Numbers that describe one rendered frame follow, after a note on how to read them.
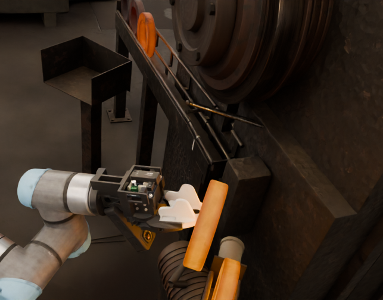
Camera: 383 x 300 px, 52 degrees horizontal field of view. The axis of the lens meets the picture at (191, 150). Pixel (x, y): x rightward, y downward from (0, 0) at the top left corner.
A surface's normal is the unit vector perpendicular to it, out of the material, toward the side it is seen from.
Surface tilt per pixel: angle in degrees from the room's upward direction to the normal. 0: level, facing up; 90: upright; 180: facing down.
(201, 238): 59
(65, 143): 0
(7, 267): 36
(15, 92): 0
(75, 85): 5
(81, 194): 46
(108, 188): 90
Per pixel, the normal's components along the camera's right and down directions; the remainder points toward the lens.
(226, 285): 0.08, -0.59
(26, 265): 0.44, -0.60
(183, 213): -0.21, 0.59
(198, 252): -0.21, 0.38
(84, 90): 0.08, -0.80
